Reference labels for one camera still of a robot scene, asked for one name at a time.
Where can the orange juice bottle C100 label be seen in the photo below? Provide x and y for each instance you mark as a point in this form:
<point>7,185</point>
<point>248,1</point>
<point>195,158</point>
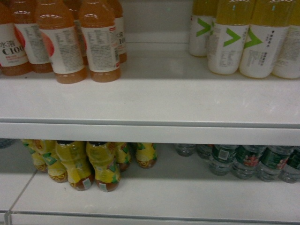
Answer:
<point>13,58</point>

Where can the water bottle barcode label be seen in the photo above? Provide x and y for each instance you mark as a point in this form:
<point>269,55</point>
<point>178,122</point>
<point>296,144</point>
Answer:
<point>221,159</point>

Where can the yellow drink bottle edge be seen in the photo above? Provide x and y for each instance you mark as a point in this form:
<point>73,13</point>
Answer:
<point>288,63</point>

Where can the orange juice bottle back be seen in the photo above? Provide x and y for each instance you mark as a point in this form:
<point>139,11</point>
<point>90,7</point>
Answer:
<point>23,12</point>

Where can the yellow lemon tea bottle left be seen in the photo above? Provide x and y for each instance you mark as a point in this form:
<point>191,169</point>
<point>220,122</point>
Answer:
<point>72,155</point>

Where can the yellow lemon tea bottle front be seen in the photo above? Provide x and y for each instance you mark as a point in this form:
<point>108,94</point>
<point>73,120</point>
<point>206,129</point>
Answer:
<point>102,157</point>

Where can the yellow lemon tea bottle right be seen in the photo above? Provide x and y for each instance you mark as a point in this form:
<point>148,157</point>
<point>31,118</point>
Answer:
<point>145,154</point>

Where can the orange juice bottle front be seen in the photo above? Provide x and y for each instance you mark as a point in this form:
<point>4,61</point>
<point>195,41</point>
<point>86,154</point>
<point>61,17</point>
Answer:
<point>56,24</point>

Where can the orange juice bottle right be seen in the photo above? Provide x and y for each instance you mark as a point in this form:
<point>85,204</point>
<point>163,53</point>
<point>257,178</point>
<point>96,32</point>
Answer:
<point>98,27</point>

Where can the orange juice bottle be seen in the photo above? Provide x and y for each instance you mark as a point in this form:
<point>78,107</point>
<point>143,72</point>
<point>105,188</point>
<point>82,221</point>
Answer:
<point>23,12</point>
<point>98,27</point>
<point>56,24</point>

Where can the white metal shelf board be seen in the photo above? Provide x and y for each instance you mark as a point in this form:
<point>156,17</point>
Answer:
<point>176,191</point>

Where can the yellow lemon tea bottle middle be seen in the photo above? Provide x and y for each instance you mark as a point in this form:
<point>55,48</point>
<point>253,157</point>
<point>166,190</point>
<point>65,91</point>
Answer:
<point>123,156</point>

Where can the yellow lemon tea bottle edge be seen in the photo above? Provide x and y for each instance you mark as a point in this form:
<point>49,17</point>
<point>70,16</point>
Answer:
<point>45,158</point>

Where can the yellow drink bottle green arrow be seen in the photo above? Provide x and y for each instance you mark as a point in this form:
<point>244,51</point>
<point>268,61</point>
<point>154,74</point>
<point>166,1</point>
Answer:
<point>202,18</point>

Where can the water bottle green label edge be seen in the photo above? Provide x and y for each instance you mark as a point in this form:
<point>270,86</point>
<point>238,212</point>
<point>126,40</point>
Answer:
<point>272,162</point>

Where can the upper white shelf board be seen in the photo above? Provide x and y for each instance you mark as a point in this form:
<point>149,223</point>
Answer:
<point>164,95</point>

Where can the yellow lemon tea bottle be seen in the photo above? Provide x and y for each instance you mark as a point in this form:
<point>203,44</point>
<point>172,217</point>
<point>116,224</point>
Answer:
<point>145,154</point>
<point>72,155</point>
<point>123,156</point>
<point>102,157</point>

